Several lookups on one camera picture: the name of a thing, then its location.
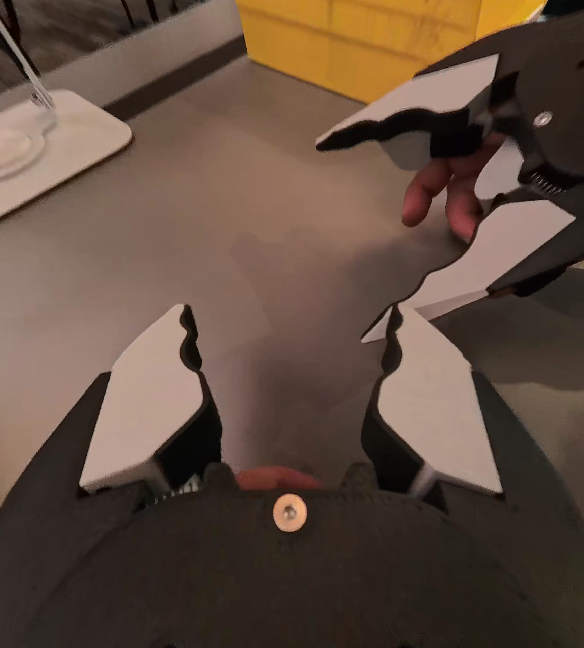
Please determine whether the person's right hand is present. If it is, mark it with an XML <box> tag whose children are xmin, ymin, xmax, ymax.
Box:
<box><xmin>401</xmin><ymin>133</ymin><xmax>507</xmax><ymax>244</ymax></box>

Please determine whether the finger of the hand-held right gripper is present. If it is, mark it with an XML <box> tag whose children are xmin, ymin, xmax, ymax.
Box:
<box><xmin>361</xmin><ymin>199</ymin><xmax>577</xmax><ymax>344</ymax></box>
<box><xmin>315</xmin><ymin>53</ymin><xmax>502</xmax><ymax>171</ymax></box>

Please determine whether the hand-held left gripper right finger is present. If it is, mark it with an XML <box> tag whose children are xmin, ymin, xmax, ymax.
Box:
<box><xmin>361</xmin><ymin>303</ymin><xmax>504</xmax><ymax>501</ymax></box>

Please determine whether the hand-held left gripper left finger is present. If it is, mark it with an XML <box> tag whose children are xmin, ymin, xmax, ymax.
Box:
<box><xmin>78</xmin><ymin>304</ymin><xmax>223</xmax><ymax>496</ymax></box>

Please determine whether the person's left hand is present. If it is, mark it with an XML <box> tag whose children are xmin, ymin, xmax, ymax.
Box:
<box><xmin>235</xmin><ymin>465</ymin><xmax>323</xmax><ymax>492</ymax></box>

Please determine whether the white tray with glass dish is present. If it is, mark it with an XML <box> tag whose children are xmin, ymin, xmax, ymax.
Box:
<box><xmin>0</xmin><ymin>0</ymin><xmax>134</xmax><ymax>237</ymax></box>

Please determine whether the yellow plastic bin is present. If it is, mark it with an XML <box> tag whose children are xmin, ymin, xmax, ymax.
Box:
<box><xmin>234</xmin><ymin>0</ymin><xmax>548</xmax><ymax>103</ymax></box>

